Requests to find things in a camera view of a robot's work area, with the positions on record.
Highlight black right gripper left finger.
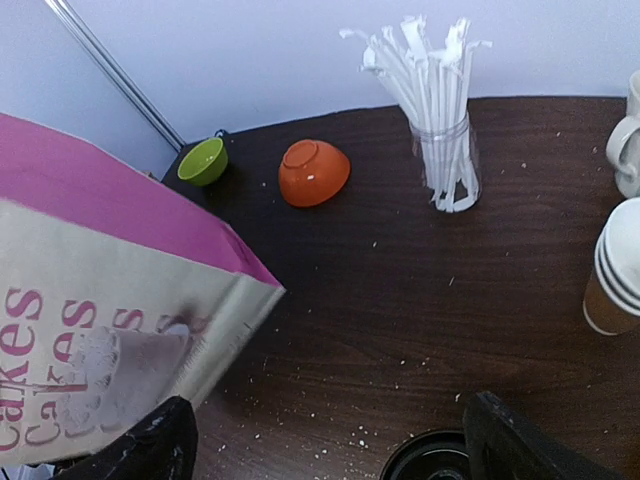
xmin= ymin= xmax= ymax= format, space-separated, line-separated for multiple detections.
xmin=54 ymin=397 xmax=198 ymax=480

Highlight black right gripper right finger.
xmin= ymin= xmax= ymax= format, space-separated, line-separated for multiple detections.
xmin=463 ymin=391 xmax=623 ymax=479

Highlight paper cakes bag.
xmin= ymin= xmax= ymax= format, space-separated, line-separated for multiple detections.
xmin=1 ymin=115 xmax=284 ymax=466

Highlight stack of brown paper cups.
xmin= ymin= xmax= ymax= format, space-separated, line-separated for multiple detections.
xmin=582 ymin=198 xmax=639 ymax=336

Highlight green plastic bowl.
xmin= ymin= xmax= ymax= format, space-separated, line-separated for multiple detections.
xmin=177 ymin=137 xmax=229 ymax=187

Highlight orange plastic bowl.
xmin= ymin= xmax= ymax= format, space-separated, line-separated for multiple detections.
xmin=278 ymin=139 xmax=351 ymax=208

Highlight white ceramic mug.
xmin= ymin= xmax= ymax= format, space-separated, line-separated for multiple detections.
xmin=606 ymin=71 xmax=639 ymax=198

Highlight white stirrers in holder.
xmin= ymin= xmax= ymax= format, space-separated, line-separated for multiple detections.
xmin=339 ymin=15 xmax=492 ymax=213

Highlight left aluminium frame post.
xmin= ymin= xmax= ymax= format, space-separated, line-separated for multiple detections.
xmin=45 ymin=0 xmax=186 ymax=152

